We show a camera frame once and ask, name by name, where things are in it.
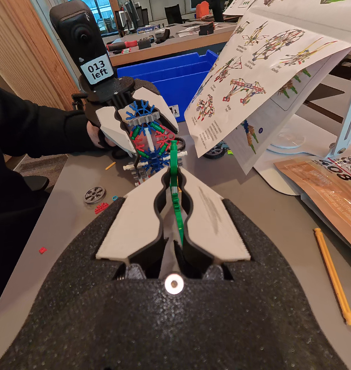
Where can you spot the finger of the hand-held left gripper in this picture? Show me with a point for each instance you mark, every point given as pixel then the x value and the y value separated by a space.
pixel 114 127
pixel 156 99

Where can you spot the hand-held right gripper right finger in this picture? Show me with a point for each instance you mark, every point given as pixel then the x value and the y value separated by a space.
pixel 213 225

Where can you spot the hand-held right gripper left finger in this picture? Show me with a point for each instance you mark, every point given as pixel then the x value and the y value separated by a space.
pixel 135 225

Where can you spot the multicoloured toy construction model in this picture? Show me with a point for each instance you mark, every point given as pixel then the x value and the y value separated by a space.
pixel 152 135

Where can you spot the person's left forearm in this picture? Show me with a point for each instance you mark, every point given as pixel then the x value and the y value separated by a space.
pixel 33 124

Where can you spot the person's left hand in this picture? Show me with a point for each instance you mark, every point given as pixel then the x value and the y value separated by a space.
pixel 93 134

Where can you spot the blue plastic bin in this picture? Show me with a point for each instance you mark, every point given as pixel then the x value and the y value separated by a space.
pixel 175 78

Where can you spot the red snowflake connector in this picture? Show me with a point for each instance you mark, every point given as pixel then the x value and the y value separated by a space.
pixel 101 208

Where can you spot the red and black tool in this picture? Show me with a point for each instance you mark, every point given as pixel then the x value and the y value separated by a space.
pixel 123 45

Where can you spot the short yellow rod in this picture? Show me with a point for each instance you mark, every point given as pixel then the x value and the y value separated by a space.
pixel 110 166

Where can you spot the grey spoked pulley wheel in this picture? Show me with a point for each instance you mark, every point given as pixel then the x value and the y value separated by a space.
pixel 90 199

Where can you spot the black toy tire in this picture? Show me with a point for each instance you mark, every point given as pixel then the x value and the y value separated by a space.
pixel 183 144

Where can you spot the wooden background desk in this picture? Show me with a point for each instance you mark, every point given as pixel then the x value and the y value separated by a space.
pixel 181 43

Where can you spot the blue flat box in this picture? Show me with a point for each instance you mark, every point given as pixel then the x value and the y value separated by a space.
pixel 148 29

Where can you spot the black spoked toy wheel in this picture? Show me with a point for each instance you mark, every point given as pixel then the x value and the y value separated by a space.
pixel 213 152

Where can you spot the black office chair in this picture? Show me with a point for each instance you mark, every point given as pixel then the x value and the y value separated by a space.
pixel 173 14

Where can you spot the toy instruction sheet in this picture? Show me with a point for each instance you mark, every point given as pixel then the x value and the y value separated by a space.
pixel 250 86

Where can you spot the orange plastic object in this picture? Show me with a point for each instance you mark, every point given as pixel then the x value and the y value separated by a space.
pixel 203 10

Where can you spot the person's torso in black clothing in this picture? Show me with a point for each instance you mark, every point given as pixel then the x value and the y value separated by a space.
pixel 7 216

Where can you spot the long yellow rod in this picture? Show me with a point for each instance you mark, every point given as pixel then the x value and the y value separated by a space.
pixel 333 274

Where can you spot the white stand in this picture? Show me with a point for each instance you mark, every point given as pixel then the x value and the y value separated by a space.
pixel 341 135

